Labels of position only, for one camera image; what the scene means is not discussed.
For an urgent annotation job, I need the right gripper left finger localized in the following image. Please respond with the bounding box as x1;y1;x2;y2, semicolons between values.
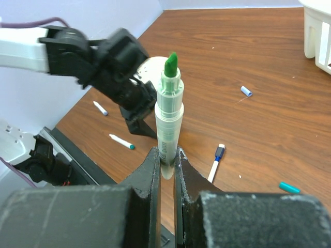
116;147;161;247

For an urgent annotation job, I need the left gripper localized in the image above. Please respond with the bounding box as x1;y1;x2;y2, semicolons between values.
103;78;157;138

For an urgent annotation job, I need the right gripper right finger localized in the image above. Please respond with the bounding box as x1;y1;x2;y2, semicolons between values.
174;146;222;247

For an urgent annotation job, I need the teal white marker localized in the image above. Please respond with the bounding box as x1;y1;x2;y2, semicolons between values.
109;134;135;150

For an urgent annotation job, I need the blue white marker pen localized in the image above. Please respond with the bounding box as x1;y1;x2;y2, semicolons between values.
207;160;219;183

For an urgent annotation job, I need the green pen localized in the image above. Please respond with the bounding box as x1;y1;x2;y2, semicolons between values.
155;52;184;180

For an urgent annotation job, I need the lilac white marker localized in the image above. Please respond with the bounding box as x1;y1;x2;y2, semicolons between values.
93;101;108;116

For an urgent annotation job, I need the teal marker cap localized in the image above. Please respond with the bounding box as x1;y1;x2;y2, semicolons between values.
279;181;300;194

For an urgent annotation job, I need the lilac pen cap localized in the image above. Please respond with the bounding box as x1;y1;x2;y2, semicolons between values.
240;86;253;97

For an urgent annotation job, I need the blue marker cap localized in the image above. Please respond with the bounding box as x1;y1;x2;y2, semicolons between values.
215;144;225;162

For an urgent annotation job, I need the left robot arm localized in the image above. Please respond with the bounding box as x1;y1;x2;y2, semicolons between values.
1;26;157;138

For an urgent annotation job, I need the round cream blue plate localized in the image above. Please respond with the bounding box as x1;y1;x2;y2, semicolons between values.
135;56;168;87

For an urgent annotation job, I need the white plastic dish basket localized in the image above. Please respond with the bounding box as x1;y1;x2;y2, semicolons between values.
299;0;330;74

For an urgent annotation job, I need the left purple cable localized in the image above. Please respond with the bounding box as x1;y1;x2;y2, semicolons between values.
0;17;70;29

